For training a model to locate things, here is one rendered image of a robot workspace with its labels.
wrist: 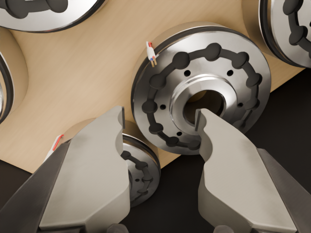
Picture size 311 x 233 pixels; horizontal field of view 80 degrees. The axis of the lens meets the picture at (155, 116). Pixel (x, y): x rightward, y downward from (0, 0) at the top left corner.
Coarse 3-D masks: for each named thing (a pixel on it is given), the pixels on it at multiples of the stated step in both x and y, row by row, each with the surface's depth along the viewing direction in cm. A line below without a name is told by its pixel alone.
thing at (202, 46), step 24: (168, 48) 11; (192, 48) 11; (216, 48) 12; (240, 48) 12; (144, 72) 12; (168, 72) 12; (192, 72) 12; (216, 72) 12; (240, 72) 12; (264, 72) 13; (144, 96) 13; (168, 96) 13; (240, 96) 13; (264, 96) 14; (144, 120) 14; (168, 120) 14; (240, 120) 15; (168, 144) 16; (192, 144) 16
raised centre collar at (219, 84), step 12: (192, 84) 12; (204, 84) 12; (216, 84) 12; (228, 84) 12; (180, 96) 12; (228, 96) 13; (180, 108) 13; (228, 108) 13; (180, 120) 14; (228, 120) 14; (192, 132) 14
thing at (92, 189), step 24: (96, 120) 10; (120, 120) 12; (72, 144) 8; (96, 144) 9; (120, 144) 10; (72, 168) 7; (96, 168) 7; (120, 168) 7; (72, 192) 6; (96, 192) 6; (120, 192) 6; (48, 216) 6; (72, 216) 6; (96, 216) 6; (120, 216) 7
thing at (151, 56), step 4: (148, 44) 12; (148, 48) 11; (152, 48) 11; (148, 52) 11; (152, 52) 10; (148, 56) 10; (152, 56) 10; (152, 60) 10; (152, 64) 10; (156, 64) 9
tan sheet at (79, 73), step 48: (144, 0) 12; (192, 0) 13; (240, 0) 13; (48, 48) 13; (96, 48) 14; (144, 48) 14; (48, 96) 15; (96, 96) 16; (192, 96) 17; (0, 144) 18; (48, 144) 18
